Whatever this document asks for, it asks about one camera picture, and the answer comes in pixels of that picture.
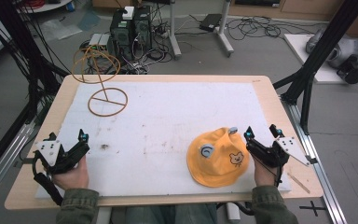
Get white cylinder under table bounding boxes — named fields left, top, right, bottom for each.
left=225, top=202, right=242, bottom=224

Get black computer tower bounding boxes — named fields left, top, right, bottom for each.
left=109, top=8, right=135, bottom=62
left=132, top=5, right=154, bottom=52

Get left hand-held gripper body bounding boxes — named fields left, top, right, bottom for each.
left=32, top=139, right=91, bottom=175

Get black cable under table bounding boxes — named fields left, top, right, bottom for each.
left=215, top=201, right=256, bottom=217

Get white foam mat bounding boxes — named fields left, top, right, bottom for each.
left=34, top=80, right=294, bottom=201

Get grey metal table stand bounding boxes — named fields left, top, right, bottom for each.
left=167, top=0, right=235, bottom=61

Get white floor platform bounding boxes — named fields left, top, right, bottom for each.
left=283, top=33, right=358, bottom=85

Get wooden wire hat stand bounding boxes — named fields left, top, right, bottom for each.
left=71, top=45, right=130, bottom=119

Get person's left hand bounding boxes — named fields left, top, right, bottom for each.
left=52, top=154, right=90, bottom=191

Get grey robot shell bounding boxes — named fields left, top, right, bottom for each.
left=305, top=28, right=358, bottom=70

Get black device on platform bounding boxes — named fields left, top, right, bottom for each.
left=336, top=53, right=358, bottom=85

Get white table leg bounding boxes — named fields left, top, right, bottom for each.
left=95, top=206, right=114, bottom=224

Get flat black box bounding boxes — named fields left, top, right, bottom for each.
left=199, top=12, right=224, bottom=33

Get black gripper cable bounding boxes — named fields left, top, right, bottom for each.
left=272, top=167, right=284, bottom=189

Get white flat device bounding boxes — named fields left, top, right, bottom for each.
left=88, top=33, right=111, bottom=51

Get black gripper strap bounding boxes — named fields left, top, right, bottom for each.
left=32, top=155, right=64, bottom=207

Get person's legs in jeans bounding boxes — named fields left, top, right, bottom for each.
left=124, top=203, right=219, bottom=224

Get small white box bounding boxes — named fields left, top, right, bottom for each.
left=121, top=6, right=135, bottom=21

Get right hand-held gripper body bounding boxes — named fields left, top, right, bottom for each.
left=245, top=136, right=311, bottom=169

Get black metal frame post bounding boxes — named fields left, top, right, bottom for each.
left=272, top=0, right=358, bottom=135
left=0, top=0, right=71, bottom=185

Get yellow bucket hat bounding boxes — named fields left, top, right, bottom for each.
left=186, top=126, right=251, bottom=189

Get thin wooden stick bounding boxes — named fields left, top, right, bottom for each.
left=286, top=172, right=311, bottom=195

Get black tape cross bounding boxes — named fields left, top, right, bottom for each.
left=298, top=200, right=327, bottom=217

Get aluminium rail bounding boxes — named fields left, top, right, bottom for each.
left=0, top=121, right=36, bottom=209
left=282, top=96, right=349, bottom=224

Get person's right hand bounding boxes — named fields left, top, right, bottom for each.
left=254, top=156, right=283, bottom=188

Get tangle of black floor cables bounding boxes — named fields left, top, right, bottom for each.
left=225, top=15, right=318, bottom=42

